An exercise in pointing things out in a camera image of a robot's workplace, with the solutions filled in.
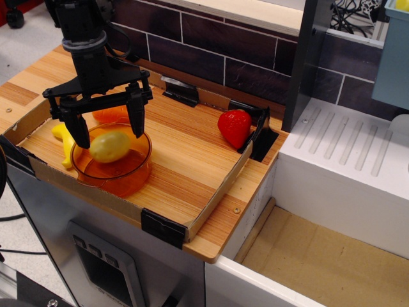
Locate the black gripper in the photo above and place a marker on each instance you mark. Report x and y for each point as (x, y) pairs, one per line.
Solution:
(102, 82)

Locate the yellow-green toy potato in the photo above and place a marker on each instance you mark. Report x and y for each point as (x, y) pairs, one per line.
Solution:
(110, 146)

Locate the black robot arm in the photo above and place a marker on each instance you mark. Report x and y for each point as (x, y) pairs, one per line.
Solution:
(82, 24)

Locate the orange transparent plastic pot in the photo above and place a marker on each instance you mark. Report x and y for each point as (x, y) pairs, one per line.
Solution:
(123, 177)

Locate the cardboard fence with black tape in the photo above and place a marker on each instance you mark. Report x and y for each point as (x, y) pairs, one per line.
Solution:
(180, 181)

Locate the orange toy carrot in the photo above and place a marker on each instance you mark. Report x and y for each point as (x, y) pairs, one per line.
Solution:
(118, 114)

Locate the yellow toy banana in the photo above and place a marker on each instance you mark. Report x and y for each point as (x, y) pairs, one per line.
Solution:
(61, 132)

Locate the black caster wheel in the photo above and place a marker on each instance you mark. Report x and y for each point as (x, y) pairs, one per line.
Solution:
(14, 18)

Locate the red toy strawberry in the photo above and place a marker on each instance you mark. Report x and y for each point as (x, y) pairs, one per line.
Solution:
(235, 125)

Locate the silver toy oven front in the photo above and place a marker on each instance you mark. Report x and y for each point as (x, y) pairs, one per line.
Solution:
(103, 259)

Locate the white toy sink unit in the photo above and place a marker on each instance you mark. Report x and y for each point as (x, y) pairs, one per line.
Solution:
(330, 225)

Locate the dark grey vertical post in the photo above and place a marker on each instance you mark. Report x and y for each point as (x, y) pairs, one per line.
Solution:
(315, 22)

